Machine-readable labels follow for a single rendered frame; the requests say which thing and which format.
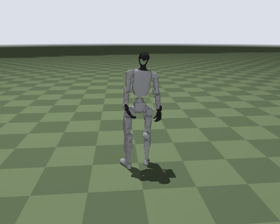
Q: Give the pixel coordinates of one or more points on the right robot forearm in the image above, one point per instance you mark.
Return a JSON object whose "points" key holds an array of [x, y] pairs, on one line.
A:
{"points": [[157, 100]]}

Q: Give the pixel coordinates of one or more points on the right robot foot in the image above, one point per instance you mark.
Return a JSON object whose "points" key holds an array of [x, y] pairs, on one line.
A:
{"points": [[146, 162]]}

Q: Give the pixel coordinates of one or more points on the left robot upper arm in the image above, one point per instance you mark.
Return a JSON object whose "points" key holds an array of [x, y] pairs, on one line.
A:
{"points": [[129, 73]]}

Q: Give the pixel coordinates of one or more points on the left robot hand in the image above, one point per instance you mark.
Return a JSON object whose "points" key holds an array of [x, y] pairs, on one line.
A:
{"points": [[128, 112]]}

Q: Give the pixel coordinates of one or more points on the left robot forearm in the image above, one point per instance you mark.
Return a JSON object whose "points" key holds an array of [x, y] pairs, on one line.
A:
{"points": [[126, 97]]}

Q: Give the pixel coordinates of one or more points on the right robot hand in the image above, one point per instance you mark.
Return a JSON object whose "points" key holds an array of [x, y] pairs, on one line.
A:
{"points": [[158, 114]]}

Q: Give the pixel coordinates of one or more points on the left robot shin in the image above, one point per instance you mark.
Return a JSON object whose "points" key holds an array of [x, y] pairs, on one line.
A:
{"points": [[127, 148]]}

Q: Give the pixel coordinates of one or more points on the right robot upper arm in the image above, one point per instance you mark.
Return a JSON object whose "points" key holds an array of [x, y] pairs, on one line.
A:
{"points": [[155, 83]]}

